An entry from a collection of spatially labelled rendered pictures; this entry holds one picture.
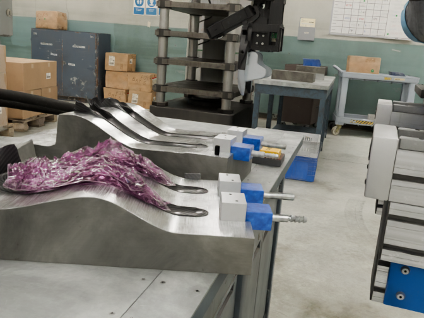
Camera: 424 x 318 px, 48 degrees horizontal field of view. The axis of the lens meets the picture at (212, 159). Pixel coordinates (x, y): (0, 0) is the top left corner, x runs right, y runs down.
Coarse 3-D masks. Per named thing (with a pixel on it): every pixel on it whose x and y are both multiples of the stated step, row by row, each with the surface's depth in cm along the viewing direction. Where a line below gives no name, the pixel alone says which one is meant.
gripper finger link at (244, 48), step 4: (244, 36) 98; (240, 40) 99; (244, 40) 98; (248, 40) 99; (240, 44) 98; (244, 44) 98; (248, 44) 99; (240, 48) 98; (244, 48) 98; (248, 48) 100; (240, 52) 99; (244, 52) 98; (240, 56) 99; (244, 56) 99; (240, 60) 99; (244, 60) 99; (240, 64) 99; (244, 64) 99; (240, 68) 99; (244, 68) 99
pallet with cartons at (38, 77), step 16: (16, 64) 502; (32, 64) 520; (48, 64) 558; (16, 80) 506; (32, 80) 524; (48, 80) 562; (48, 96) 564; (16, 112) 514; (32, 112) 533; (16, 128) 518
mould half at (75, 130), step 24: (72, 120) 99; (96, 120) 100; (120, 120) 107; (48, 144) 103; (72, 144) 100; (96, 144) 99; (144, 144) 100; (168, 168) 95; (192, 168) 94; (216, 168) 92; (240, 168) 104
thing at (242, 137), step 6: (228, 132) 106; (234, 132) 105; (240, 132) 105; (246, 132) 109; (240, 138) 105; (246, 138) 105; (252, 138) 105; (258, 138) 105; (258, 144) 105; (264, 144) 106; (270, 144) 106; (276, 144) 105; (282, 144) 105; (258, 150) 105
